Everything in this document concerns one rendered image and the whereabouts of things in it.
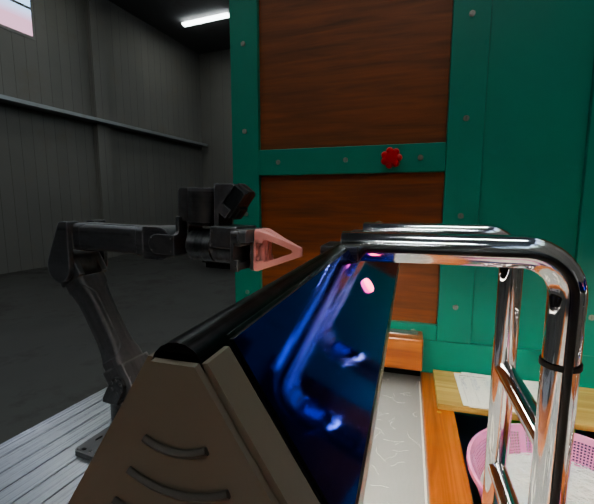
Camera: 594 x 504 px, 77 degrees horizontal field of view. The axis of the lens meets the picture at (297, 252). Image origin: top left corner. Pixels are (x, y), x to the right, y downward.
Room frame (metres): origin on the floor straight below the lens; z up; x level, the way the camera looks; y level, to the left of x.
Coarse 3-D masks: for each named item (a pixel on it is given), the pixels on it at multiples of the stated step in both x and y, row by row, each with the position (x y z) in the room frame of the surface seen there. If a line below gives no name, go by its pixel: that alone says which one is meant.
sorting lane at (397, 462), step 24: (384, 384) 0.79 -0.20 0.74; (408, 384) 0.79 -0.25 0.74; (384, 408) 0.69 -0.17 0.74; (408, 408) 0.69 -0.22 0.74; (384, 432) 0.61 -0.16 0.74; (408, 432) 0.61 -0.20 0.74; (384, 456) 0.55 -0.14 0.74; (408, 456) 0.55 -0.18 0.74; (384, 480) 0.50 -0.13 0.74; (408, 480) 0.50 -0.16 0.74
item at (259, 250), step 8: (256, 232) 0.59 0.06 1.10; (264, 232) 0.59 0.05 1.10; (256, 240) 0.59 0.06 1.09; (264, 240) 0.59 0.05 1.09; (272, 240) 0.59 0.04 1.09; (280, 240) 0.59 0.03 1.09; (256, 248) 0.59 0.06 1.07; (264, 248) 0.59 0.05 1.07; (288, 248) 0.58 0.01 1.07; (296, 248) 0.58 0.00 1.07; (256, 256) 0.59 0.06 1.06; (264, 256) 0.59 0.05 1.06; (288, 256) 0.58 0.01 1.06; (296, 256) 0.58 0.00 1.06; (256, 264) 0.59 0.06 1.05; (264, 264) 0.59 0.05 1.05; (272, 264) 0.59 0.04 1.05
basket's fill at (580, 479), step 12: (516, 456) 0.56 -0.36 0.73; (528, 456) 0.56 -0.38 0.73; (516, 468) 0.53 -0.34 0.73; (528, 468) 0.54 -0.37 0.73; (576, 468) 0.53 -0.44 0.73; (588, 468) 0.53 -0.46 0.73; (480, 480) 0.51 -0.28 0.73; (516, 480) 0.50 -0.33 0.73; (528, 480) 0.50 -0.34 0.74; (576, 480) 0.50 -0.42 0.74; (588, 480) 0.51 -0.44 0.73; (516, 492) 0.49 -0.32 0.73; (528, 492) 0.48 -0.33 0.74; (576, 492) 0.48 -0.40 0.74; (588, 492) 0.49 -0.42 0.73
